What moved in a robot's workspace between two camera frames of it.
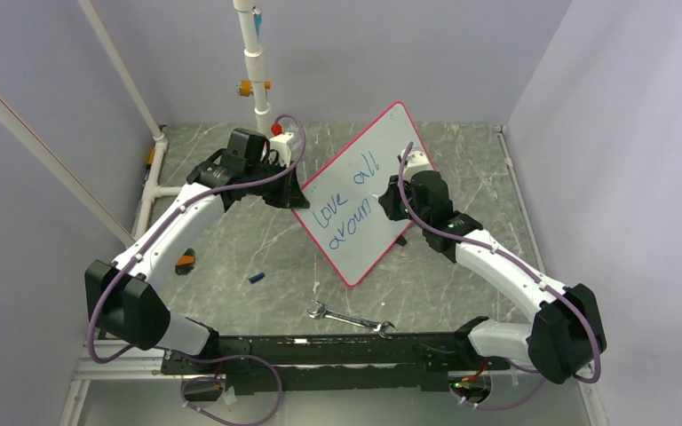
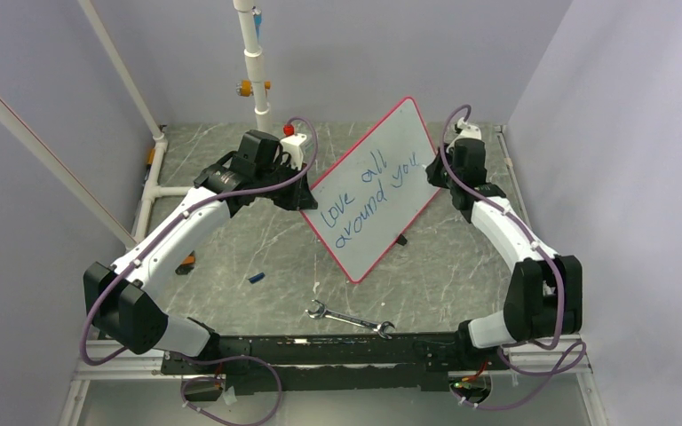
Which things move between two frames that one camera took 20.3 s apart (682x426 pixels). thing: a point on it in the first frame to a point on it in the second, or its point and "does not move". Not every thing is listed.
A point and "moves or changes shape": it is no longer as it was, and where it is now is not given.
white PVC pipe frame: [157, 161] does not move
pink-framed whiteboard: [345, 221] moves or changes shape
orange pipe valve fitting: [244, 88] does not move
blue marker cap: [256, 278] does not move
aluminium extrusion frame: [133, 364] does not move
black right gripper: [388, 201] to [433, 171]
